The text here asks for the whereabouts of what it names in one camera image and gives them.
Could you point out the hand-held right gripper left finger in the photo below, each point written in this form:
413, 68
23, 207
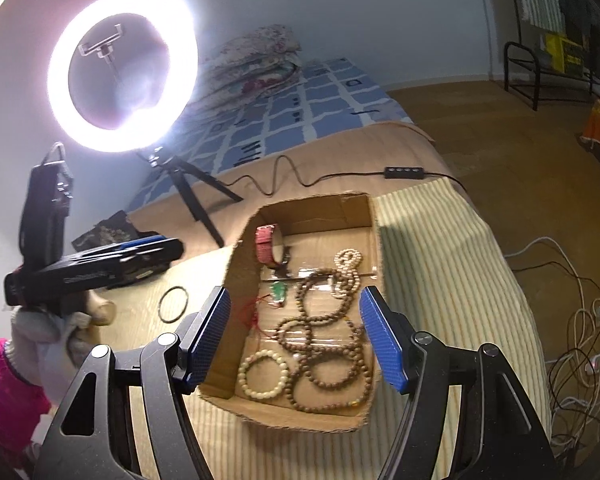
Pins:
210, 335

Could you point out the metal phone holder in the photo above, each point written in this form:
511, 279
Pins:
102, 42

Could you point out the blue patterned bed sheet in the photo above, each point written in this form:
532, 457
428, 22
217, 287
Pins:
330, 95

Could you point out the black snack bag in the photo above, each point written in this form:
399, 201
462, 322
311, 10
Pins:
112, 232

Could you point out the black bangle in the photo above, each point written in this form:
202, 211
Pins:
161, 305

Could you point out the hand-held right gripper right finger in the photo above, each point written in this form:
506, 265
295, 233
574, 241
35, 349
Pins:
385, 345

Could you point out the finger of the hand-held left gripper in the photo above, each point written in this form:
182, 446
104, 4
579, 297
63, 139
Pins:
155, 255
135, 244

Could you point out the cardboard box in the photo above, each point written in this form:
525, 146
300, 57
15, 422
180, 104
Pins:
240, 280

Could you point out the tan bed sheet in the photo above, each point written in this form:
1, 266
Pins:
330, 155

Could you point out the black metal clothes rack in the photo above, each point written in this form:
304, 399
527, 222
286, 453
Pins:
522, 75

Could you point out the dark hanging clothes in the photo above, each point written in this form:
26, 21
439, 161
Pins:
595, 35

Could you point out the folded floral quilt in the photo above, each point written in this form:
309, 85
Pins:
255, 55

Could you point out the person's left forearm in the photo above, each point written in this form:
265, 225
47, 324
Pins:
10, 400

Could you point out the black tripod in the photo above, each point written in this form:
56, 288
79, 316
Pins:
185, 185

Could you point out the yellow box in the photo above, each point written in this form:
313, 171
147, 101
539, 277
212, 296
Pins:
562, 52

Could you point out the yellow striped cloth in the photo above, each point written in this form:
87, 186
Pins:
440, 285

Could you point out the person's left hand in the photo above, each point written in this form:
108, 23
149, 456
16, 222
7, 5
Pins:
45, 340

